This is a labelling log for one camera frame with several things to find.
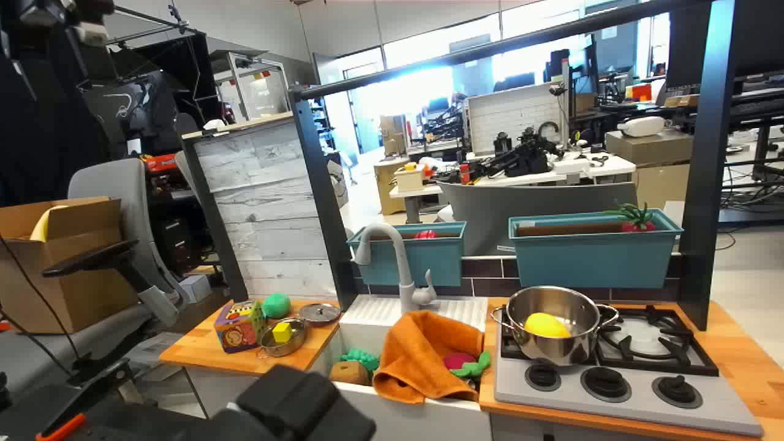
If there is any white toy sink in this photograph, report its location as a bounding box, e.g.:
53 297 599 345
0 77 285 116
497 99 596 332
328 292 492 441

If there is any cardboard box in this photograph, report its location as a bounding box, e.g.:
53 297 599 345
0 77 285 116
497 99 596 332
0 197 140 335

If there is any stainless steel pot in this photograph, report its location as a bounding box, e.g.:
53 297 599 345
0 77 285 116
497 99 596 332
487 285 623 367

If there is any brown cardboard carton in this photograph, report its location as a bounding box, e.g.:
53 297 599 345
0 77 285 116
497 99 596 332
604 130 697 210

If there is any black equipment on desk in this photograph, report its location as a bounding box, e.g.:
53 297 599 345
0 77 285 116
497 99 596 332
487 121 570 179

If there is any green toy pepper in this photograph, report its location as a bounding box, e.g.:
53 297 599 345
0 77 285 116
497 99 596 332
452 351 496 383

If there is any green toy in sink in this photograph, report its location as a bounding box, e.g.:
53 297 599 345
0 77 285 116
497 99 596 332
339 345 382 376

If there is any white partition board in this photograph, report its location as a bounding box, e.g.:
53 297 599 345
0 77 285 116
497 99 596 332
465 84 572 158

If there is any red and green plant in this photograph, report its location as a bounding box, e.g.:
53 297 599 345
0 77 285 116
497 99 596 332
612 202 660 235

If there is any wooden-top toy kitchen unit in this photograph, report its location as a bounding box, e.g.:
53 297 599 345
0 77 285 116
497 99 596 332
158 292 784 441

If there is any silver pot lid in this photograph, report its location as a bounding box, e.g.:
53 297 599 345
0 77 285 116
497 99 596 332
294 299 344 328

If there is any yellow toy lemon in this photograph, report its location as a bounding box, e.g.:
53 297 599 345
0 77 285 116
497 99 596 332
522 312 577 340

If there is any grey toy faucet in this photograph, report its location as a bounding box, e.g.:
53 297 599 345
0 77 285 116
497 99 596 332
355 223 440 313

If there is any pink toy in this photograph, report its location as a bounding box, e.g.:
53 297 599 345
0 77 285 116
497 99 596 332
442 349 479 373

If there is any grey curved desk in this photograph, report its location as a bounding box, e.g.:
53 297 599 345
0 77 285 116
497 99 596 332
437 155 641 255

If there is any green toy vegetable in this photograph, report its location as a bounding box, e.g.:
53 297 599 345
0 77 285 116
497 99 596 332
260 292 294 322

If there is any orange clamp handle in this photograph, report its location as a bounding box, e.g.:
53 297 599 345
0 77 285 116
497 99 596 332
35 413 88 441

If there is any black metal frame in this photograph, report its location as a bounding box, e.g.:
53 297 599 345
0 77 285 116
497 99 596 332
289 0 746 332

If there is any grey office chair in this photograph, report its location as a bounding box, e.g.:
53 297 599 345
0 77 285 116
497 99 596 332
0 158 217 413

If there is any small yellow toy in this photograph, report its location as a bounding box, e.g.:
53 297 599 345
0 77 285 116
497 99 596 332
271 318 300 349

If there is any orange cloth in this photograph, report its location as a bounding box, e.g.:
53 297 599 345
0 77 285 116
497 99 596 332
374 308 487 408

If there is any teal planter box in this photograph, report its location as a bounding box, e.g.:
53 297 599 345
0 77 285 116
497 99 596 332
349 221 472 290
505 208 685 292

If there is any black padded mount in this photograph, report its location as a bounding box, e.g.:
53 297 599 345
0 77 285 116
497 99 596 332
235 362 380 441

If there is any grey toy stove top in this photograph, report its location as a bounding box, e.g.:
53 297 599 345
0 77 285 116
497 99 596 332
492 302 768 438

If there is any brown toy potato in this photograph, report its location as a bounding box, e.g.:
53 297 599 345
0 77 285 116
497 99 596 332
328 361 376 387

